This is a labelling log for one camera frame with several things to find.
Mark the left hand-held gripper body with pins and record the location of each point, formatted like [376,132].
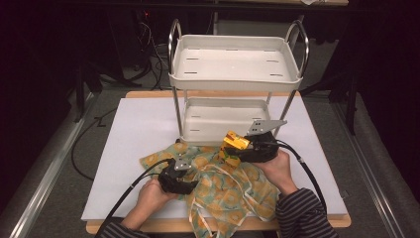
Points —
[171,180]

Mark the person's right hand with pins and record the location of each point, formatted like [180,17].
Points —
[277,172]

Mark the black metal stand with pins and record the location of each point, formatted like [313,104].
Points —
[351,99]
[81,89]

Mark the person's left hand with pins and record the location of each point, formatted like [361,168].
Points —
[153,196]

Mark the green orange floral fabric bag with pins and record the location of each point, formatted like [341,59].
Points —
[228,195]

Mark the white board mat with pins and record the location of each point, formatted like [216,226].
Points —
[145,132]

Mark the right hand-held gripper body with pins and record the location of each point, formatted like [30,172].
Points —
[264,148]

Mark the white two-tier metal rack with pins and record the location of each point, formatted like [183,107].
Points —
[231,66]

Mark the metal floor rail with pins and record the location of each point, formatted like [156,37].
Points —
[369,168]
[49,172]

